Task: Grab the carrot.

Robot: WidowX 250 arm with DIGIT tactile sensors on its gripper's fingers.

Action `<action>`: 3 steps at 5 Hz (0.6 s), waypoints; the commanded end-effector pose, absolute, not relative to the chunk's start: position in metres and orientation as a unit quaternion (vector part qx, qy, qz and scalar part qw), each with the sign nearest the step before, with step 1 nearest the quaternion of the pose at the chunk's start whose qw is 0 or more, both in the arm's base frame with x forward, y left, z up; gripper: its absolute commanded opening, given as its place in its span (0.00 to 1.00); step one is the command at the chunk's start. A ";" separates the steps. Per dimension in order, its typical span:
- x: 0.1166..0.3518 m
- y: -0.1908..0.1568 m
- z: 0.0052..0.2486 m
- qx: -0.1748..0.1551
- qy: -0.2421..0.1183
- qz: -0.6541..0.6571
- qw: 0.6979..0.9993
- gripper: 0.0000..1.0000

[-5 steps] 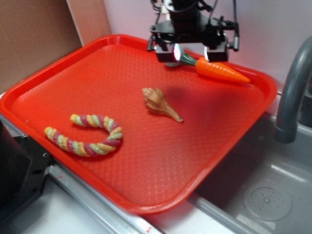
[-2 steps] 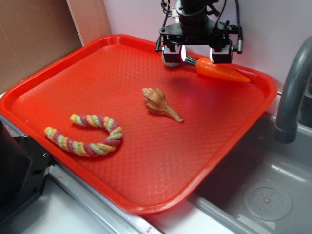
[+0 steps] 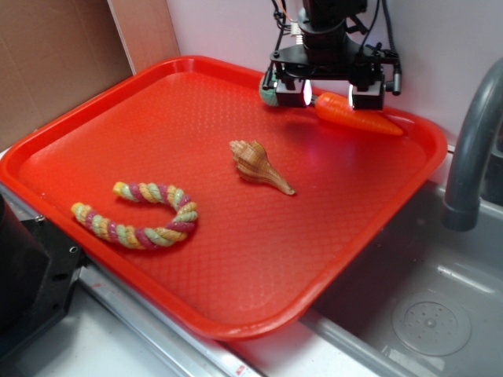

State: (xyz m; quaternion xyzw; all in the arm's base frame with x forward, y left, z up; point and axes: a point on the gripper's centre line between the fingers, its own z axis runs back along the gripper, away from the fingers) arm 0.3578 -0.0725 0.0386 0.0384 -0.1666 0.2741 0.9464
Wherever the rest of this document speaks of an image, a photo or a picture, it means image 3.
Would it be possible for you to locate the grey toy sink basin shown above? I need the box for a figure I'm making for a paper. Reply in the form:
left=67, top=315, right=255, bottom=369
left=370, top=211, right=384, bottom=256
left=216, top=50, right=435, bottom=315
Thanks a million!
left=231, top=184, right=503, bottom=377

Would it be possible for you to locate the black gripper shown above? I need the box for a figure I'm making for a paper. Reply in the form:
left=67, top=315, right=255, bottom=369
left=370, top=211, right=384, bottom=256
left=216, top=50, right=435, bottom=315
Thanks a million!
left=264, top=23, right=401, bottom=111

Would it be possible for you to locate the multicolour twisted rope toy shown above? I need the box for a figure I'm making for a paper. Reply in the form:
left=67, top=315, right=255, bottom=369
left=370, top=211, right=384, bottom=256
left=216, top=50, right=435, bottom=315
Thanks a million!
left=71, top=182, right=199, bottom=250

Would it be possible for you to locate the orange toy carrot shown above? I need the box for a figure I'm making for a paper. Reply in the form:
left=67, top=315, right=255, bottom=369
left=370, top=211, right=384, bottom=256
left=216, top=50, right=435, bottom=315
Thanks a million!
left=314, top=93, right=404, bottom=136

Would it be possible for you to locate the brown conch seashell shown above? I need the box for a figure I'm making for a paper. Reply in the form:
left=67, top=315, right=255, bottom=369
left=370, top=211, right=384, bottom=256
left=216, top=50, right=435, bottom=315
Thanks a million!
left=229, top=141, right=296, bottom=196

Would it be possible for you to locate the grey toy faucet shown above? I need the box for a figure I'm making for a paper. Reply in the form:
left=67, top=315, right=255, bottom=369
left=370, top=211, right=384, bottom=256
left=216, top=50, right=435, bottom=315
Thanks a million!
left=442, top=60, right=502, bottom=232

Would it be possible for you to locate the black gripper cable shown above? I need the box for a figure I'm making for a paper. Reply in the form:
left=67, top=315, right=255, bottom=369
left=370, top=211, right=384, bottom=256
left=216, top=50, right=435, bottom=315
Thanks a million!
left=359, top=0, right=402, bottom=97

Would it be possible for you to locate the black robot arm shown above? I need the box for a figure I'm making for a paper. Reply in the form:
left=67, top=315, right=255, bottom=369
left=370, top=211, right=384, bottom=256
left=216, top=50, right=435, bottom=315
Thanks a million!
left=259, top=1, right=402, bottom=110

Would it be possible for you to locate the green knitted ball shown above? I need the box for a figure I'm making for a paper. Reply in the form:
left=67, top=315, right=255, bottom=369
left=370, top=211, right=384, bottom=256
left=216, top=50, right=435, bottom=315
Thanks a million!
left=259, top=74, right=279, bottom=107

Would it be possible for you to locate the red plastic tray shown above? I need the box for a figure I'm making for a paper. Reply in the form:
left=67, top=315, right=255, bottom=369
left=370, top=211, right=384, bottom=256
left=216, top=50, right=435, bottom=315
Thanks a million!
left=1, top=57, right=447, bottom=340

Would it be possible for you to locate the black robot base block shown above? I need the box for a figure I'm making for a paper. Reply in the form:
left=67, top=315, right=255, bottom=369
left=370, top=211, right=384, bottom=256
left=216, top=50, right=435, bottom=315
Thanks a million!
left=1, top=198, right=83, bottom=361

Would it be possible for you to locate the brown cardboard panel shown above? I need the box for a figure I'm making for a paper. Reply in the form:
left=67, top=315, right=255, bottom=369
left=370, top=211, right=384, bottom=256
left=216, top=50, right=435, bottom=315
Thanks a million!
left=1, top=1, right=179, bottom=150

